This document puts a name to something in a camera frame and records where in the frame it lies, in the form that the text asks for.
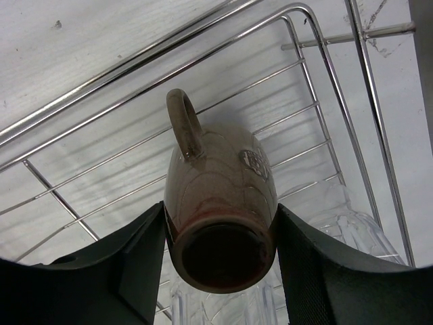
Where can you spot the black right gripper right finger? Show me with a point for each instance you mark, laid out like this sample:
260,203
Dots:
328,282

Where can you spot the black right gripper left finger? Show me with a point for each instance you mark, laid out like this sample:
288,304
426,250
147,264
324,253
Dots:
112,281

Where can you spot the dark red cup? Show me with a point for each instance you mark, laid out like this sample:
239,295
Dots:
220,202

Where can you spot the clear glass back right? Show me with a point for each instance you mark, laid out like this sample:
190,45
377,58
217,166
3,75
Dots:
327,206

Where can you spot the metal wire dish rack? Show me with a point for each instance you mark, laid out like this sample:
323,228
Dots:
89,173

